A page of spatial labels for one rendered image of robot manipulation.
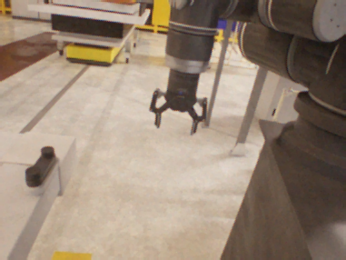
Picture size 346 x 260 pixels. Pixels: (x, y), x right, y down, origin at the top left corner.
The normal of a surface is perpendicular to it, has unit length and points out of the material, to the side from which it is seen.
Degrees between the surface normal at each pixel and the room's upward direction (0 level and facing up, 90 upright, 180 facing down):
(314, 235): 0
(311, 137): 90
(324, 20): 94
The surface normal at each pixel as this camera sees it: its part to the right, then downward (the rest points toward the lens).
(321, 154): -0.13, -0.71
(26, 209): 0.14, -0.87
